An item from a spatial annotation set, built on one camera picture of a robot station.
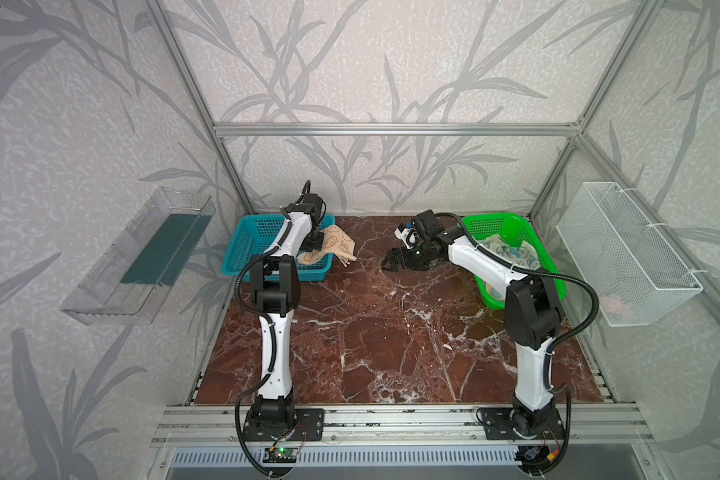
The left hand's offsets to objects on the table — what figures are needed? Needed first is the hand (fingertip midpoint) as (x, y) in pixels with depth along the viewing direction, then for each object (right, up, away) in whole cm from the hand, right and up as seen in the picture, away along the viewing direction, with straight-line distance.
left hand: (311, 238), depth 103 cm
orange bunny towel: (+10, -2, -4) cm, 11 cm away
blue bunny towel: (+74, -6, +1) cm, 74 cm away
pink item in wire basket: (+81, -17, -31) cm, 88 cm away
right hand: (+29, -6, -11) cm, 31 cm away
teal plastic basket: (-23, +1, +5) cm, 24 cm away
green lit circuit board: (0, -53, -32) cm, 62 cm away
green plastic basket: (+74, +3, +5) cm, 75 cm away
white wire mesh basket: (+78, -8, -42) cm, 88 cm away
